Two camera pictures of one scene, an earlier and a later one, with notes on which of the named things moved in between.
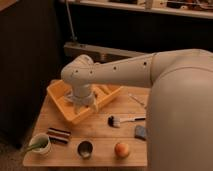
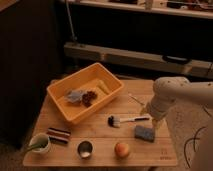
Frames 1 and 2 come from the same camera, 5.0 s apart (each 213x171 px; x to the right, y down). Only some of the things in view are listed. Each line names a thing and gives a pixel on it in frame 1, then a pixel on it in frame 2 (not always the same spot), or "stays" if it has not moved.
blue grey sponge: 140,130 stays
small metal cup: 85,149 stays
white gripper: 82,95 -> 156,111
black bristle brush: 114,121 stays
